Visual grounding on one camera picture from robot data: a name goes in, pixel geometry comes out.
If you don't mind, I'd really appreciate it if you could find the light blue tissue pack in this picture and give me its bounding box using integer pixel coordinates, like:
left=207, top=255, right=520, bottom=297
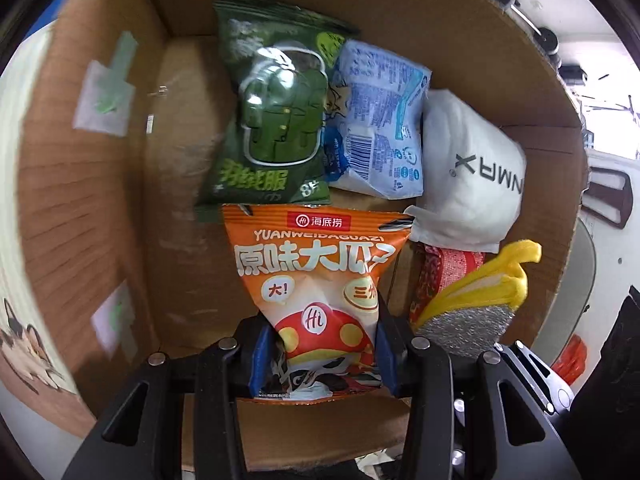
left=323, top=40, right=432, bottom=200

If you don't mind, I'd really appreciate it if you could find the yellow silver scrub sponge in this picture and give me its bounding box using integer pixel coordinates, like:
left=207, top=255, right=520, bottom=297
left=411, top=240, right=542, bottom=359

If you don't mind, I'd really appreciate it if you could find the orange sunflower seed bag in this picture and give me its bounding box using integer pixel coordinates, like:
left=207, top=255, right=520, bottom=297
left=222, top=205, right=412, bottom=403

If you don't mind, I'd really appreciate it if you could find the green snack bag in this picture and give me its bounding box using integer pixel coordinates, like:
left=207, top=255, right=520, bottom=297
left=196, top=0, right=359, bottom=211

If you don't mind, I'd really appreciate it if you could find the grey round chair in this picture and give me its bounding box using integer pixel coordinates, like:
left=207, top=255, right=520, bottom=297
left=532, top=218, right=597, bottom=366

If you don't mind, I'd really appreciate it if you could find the striped cat table mat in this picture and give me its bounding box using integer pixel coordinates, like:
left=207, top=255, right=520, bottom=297
left=1, top=24, right=96, bottom=438

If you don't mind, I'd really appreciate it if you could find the white NMAX soft pouch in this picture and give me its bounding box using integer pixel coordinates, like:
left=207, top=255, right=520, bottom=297
left=406, top=90, right=526, bottom=254

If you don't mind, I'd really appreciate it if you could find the red patterned packet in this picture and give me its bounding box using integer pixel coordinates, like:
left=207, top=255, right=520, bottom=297
left=409, top=244, right=485, bottom=323

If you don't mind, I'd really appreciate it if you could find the open cardboard milk box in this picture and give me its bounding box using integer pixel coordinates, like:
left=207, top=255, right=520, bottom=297
left=16, top=0, right=589, bottom=470

